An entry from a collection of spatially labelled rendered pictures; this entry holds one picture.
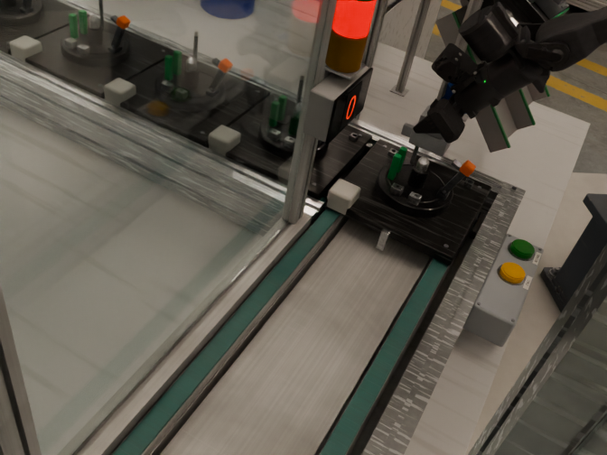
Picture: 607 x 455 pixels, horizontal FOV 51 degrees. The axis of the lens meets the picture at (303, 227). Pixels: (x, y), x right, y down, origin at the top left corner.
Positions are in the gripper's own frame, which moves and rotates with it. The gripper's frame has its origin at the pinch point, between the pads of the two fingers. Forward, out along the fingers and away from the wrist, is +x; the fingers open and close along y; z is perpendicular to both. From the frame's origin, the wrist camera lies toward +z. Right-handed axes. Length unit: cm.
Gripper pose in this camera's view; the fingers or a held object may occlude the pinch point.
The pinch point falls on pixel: (435, 115)
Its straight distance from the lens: 110.6
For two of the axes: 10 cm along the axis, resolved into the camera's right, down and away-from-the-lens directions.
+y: -4.7, 5.5, -6.9
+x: -6.5, 3.2, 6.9
